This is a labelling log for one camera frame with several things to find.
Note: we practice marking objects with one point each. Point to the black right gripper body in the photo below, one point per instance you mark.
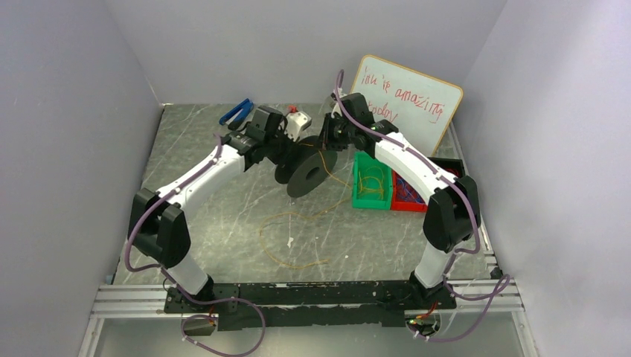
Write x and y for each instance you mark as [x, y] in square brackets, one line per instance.
[327, 136]

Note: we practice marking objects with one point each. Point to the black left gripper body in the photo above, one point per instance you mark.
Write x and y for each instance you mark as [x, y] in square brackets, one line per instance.
[284, 149]

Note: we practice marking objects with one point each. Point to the dark grey perforated spool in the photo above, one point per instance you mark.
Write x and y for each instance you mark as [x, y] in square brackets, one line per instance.
[305, 167]

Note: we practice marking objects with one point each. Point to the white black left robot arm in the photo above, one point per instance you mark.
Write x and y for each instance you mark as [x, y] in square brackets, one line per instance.
[158, 228]

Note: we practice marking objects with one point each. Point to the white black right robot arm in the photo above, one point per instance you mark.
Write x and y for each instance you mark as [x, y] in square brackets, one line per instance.
[452, 221]

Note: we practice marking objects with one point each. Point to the blue and black stapler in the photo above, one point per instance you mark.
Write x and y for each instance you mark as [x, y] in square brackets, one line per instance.
[237, 115]

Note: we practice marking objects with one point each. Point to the green plastic bin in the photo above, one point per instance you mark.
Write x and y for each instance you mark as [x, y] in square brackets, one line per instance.
[372, 183]

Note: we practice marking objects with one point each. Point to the yellow framed whiteboard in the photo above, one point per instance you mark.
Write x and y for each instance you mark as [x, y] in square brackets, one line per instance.
[419, 105]

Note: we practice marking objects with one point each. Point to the red plastic bin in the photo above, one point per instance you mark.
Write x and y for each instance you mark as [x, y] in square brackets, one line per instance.
[404, 197]

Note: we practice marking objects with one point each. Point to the black plastic bin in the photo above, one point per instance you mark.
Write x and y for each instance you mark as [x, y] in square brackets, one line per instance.
[450, 168]

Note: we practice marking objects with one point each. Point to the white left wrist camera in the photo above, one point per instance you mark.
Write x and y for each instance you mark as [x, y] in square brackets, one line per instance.
[296, 123]

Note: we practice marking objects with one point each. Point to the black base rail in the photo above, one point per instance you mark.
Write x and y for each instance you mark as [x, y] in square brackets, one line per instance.
[384, 302]

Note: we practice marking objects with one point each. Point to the aluminium frame rail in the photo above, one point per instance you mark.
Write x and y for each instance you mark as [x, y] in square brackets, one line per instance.
[129, 301]

